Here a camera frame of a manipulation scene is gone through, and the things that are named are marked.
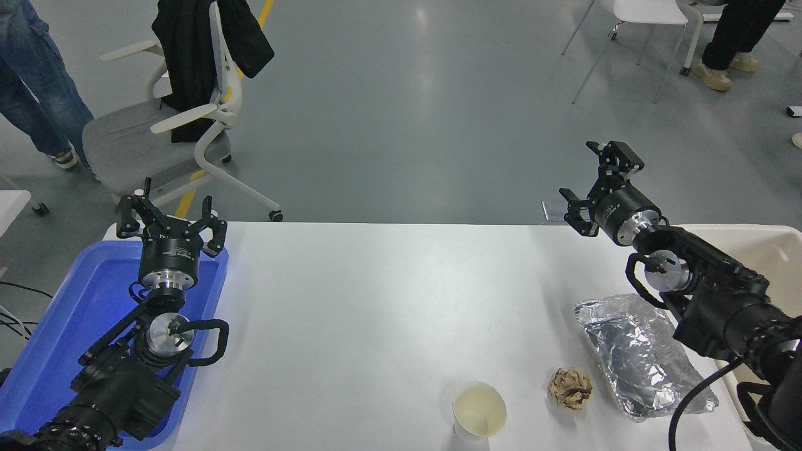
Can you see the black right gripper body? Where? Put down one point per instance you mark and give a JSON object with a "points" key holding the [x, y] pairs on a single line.
{"points": [[620, 203]]}

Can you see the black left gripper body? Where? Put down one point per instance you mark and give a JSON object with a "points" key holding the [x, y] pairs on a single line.
{"points": [[169, 250]]}

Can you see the white paper cup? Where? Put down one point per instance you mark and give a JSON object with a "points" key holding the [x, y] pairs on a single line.
{"points": [[479, 410]]}

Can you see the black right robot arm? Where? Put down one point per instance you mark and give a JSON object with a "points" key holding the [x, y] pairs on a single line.
{"points": [[727, 307]]}

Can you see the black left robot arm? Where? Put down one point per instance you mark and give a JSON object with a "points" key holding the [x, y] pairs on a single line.
{"points": [[119, 388]]}

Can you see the metal floor plate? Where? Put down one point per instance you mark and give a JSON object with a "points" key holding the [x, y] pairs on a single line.
{"points": [[551, 210]]}

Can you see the grey white office chair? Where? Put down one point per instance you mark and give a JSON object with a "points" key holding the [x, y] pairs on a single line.
{"points": [[125, 144]]}

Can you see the blue plastic tray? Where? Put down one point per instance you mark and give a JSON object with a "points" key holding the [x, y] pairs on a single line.
{"points": [[69, 300]]}

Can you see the white side table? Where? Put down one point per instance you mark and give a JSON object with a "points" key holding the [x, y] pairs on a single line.
{"points": [[11, 207]]}

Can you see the crumpled silver foil tray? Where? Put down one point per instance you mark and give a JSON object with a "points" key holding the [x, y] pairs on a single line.
{"points": [[633, 351]]}

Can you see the white furniture leg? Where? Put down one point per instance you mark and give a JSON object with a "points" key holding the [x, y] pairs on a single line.
{"points": [[694, 37]]}

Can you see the white metal-legged chair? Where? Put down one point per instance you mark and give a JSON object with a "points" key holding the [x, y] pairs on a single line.
{"points": [[645, 11]]}

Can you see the large pale bin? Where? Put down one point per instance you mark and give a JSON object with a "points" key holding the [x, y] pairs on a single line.
{"points": [[770, 250]]}

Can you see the black jacket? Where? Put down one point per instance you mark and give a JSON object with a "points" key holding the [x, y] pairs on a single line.
{"points": [[188, 50]]}

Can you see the crumpled tan paper ball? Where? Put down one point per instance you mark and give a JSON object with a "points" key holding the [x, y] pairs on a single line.
{"points": [[570, 388]]}

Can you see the small white black object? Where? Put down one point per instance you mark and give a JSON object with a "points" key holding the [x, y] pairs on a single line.
{"points": [[794, 111]]}

